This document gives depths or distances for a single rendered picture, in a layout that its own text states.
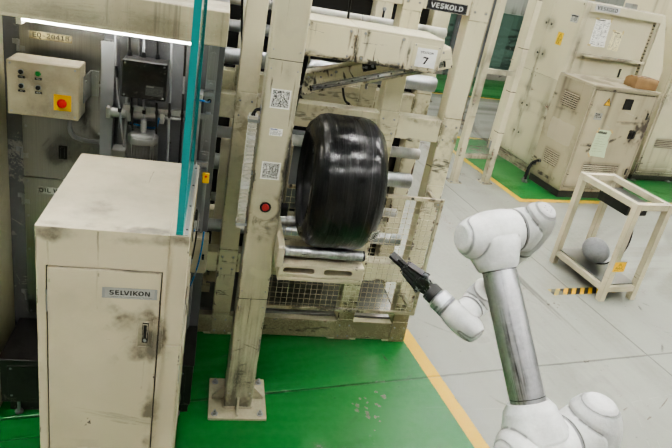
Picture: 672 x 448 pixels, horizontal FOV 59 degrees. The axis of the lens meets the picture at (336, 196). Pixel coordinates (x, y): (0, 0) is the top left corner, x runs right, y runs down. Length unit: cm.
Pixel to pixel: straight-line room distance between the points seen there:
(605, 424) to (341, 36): 166
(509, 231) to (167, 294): 100
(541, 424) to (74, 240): 135
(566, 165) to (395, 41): 444
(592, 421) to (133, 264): 134
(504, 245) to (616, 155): 543
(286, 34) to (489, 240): 103
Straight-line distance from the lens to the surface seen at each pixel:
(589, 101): 662
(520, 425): 180
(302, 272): 248
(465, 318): 228
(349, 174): 221
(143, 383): 198
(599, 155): 697
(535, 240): 187
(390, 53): 256
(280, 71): 223
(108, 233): 171
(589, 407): 191
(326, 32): 249
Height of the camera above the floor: 206
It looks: 22 degrees down
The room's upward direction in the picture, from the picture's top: 11 degrees clockwise
